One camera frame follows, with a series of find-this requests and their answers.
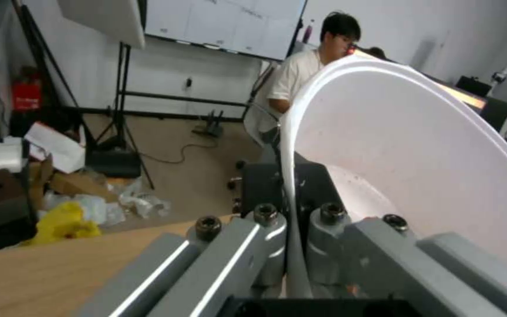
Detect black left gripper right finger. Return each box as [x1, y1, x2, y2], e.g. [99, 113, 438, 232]
[294, 162, 507, 317]

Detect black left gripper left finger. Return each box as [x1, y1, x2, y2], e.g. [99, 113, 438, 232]
[75, 161, 290, 317]

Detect yellow plastic bag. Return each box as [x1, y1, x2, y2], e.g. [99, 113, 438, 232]
[23, 201, 103, 246]

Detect clear plastic wrap pile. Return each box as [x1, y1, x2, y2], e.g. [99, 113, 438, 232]
[41, 177, 172, 227]

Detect black router with antennas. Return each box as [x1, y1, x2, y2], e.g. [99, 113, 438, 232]
[191, 111, 224, 136]

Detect black stand base weight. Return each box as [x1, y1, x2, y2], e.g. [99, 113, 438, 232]
[87, 147, 142, 178]

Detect brown cardboard box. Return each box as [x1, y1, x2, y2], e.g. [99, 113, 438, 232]
[27, 155, 121, 212]

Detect black monitor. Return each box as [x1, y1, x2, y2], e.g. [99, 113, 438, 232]
[455, 75, 493, 97]

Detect person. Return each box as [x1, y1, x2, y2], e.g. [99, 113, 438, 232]
[265, 11, 364, 115]

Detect white paper sheets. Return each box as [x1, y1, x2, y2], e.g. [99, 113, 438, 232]
[23, 121, 87, 174]

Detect whiteboard with drawn lines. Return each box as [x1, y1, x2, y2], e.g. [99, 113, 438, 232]
[143, 0, 310, 62]

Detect purple drink bottle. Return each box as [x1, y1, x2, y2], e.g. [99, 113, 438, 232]
[304, 19, 317, 44]

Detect black tripod light stand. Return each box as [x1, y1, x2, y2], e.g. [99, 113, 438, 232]
[10, 0, 157, 189]

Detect red fire extinguisher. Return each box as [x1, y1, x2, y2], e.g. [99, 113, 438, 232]
[9, 65, 44, 111]

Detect white foam board panel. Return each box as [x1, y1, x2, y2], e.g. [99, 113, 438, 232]
[56, 0, 147, 50]

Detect black floor cable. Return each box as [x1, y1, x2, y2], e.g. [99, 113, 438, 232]
[136, 136, 213, 164]

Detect black whiteboard stand frame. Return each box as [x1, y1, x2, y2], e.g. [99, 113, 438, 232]
[113, 40, 282, 122]

